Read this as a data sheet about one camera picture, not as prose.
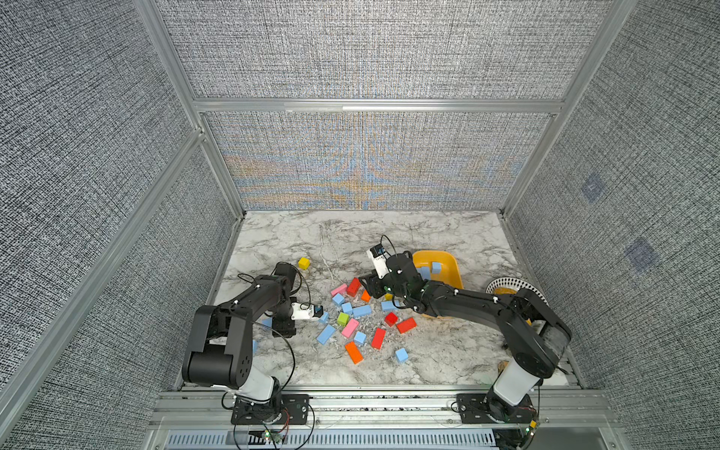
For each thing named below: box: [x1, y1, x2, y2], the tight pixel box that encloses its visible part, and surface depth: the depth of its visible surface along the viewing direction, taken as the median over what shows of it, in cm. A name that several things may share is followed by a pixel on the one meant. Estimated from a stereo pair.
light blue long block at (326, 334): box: [316, 324, 337, 345], surface depth 87 cm
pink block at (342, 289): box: [330, 283, 348, 298], surface depth 97 cm
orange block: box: [345, 341, 365, 365], surface depth 85 cm
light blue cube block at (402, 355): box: [395, 347, 410, 364], surface depth 83 cm
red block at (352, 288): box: [346, 277, 361, 298], surface depth 97 cm
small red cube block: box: [384, 311, 399, 328], surface depth 90 cm
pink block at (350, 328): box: [341, 318, 360, 339], surface depth 90 cm
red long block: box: [371, 327, 388, 350], surface depth 88 cm
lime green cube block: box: [336, 312, 350, 328], surface depth 90 cm
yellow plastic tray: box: [412, 249, 464, 289], surface depth 102 cm
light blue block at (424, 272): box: [416, 266, 431, 281], surface depth 102 cm
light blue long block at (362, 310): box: [352, 304, 373, 319], surface depth 93 cm
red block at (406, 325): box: [396, 316, 418, 334], surface depth 91 cm
